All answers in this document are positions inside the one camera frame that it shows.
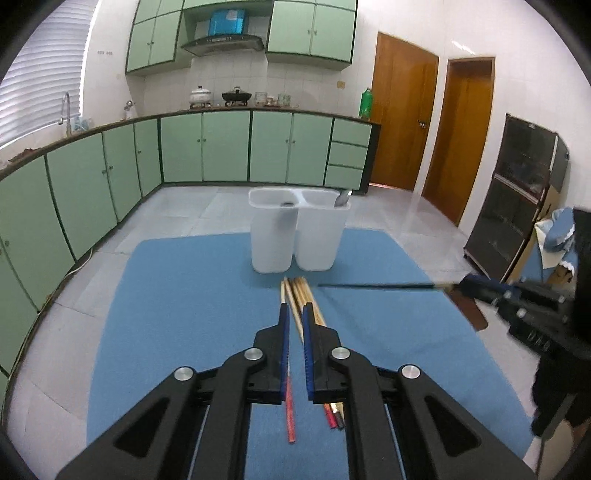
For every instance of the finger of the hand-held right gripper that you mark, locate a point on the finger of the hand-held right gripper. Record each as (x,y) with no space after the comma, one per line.
(475,314)
(485,288)

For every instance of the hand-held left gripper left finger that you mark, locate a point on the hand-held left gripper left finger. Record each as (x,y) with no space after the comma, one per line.
(285,332)

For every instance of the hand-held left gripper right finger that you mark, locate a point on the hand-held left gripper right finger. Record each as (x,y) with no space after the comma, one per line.
(308,341)

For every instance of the black chopstick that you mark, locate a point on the black chopstick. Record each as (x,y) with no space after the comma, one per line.
(378,286)

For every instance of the white double utensil holder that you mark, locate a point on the white double utensil holder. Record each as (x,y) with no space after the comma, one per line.
(295,230)

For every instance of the person's right hand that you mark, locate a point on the person's right hand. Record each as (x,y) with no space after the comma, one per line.
(558,392)

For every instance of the blue frilled cloth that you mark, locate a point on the blue frilled cloth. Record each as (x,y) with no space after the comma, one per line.
(556,230)

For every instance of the black glass cabinet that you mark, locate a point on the black glass cabinet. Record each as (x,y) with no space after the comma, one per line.
(512,198)

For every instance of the blue mat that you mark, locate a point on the blue mat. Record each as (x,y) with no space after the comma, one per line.
(184,323)

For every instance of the cardboard box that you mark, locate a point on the cardboard box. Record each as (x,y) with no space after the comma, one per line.
(551,203)

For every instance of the metal spoon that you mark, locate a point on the metal spoon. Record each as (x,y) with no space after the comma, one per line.
(342,198)

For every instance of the green lower kitchen cabinets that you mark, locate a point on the green lower kitchen cabinets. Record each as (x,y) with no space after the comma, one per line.
(184,147)

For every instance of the green bottle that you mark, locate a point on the green bottle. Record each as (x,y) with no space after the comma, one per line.
(365,104)

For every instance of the glass jars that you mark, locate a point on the glass jars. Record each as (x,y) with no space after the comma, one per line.
(272,98)

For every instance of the black wok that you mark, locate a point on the black wok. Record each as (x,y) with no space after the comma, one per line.
(237,96)

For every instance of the white cooking pot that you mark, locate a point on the white cooking pot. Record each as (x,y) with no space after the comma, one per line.
(201,96)

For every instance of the black range hood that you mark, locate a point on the black range hood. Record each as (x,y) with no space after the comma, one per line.
(224,45)

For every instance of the green upper wide cabinet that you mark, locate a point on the green upper wide cabinet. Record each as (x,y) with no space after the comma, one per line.
(309,30)

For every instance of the metal faucet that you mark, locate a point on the metal faucet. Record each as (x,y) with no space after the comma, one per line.
(65,110)

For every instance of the blue box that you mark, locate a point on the blue box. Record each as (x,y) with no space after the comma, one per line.
(226,23)

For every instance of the green upper corner cabinet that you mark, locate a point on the green upper corner cabinet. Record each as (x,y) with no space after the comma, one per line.
(154,39)

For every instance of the white window blind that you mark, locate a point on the white window blind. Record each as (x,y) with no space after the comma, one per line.
(41,78)

